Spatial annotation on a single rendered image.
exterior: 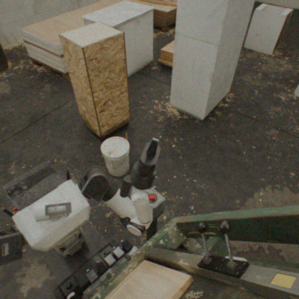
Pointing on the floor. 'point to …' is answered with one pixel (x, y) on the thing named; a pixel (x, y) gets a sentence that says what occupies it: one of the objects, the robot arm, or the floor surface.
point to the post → (152, 230)
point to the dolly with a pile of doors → (167, 55)
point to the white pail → (116, 155)
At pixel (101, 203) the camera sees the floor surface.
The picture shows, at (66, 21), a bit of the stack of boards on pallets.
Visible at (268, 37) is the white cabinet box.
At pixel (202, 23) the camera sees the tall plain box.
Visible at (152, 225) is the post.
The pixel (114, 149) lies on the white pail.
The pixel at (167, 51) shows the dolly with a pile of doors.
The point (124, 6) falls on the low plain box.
